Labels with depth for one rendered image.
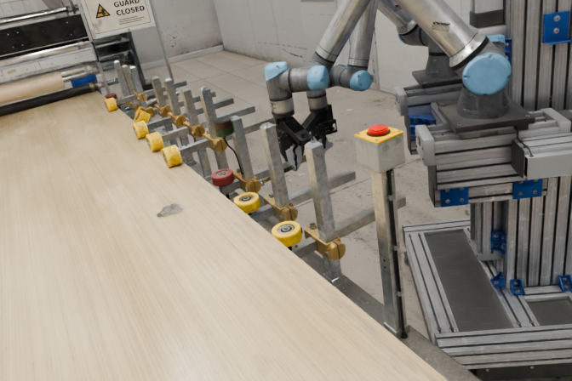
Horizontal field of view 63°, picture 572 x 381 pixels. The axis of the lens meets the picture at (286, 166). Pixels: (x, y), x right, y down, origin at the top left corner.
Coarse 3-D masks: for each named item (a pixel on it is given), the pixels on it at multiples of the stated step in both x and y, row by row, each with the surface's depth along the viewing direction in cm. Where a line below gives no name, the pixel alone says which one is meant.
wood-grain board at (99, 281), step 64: (0, 128) 294; (64, 128) 267; (128, 128) 244; (0, 192) 190; (64, 192) 178; (128, 192) 168; (192, 192) 158; (0, 256) 140; (64, 256) 133; (128, 256) 127; (192, 256) 122; (256, 256) 117; (0, 320) 111; (64, 320) 107; (128, 320) 103; (192, 320) 99; (256, 320) 96; (320, 320) 93
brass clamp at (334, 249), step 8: (304, 232) 136; (312, 232) 133; (320, 240) 128; (336, 240) 127; (320, 248) 130; (328, 248) 126; (336, 248) 125; (344, 248) 127; (328, 256) 126; (336, 256) 126
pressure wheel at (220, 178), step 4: (224, 168) 171; (228, 168) 170; (216, 172) 169; (220, 172) 167; (224, 172) 169; (228, 172) 167; (232, 172) 167; (212, 176) 166; (216, 176) 166; (220, 176) 165; (224, 176) 165; (228, 176) 165; (232, 176) 167; (212, 180) 167; (216, 180) 165; (220, 180) 164; (224, 180) 165; (228, 180) 165; (232, 180) 167; (216, 184) 166; (220, 184) 165; (224, 184) 165; (228, 184) 166; (228, 196) 171
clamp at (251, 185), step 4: (236, 172) 175; (236, 176) 172; (240, 176) 171; (240, 180) 170; (244, 180) 167; (248, 180) 167; (252, 180) 167; (256, 180) 166; (244, 184) 167; (248, 184) 166; (252, 184) 165; (256, 184) 166; (240, 188) 173; (244, 188) 167; (248, 188) 166; (252, 188) 166; (256, 188) 167; (256, 192) 167
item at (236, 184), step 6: (300, 162) 182; (264, 168) 176; (258, 174) 174; (264, 174) 175; (234, 180) 171; (222, 186) 168; (228, 186) 169; (234, 186) 170; (240, 186) 171; (222, 192) 168; (228, 192) 169
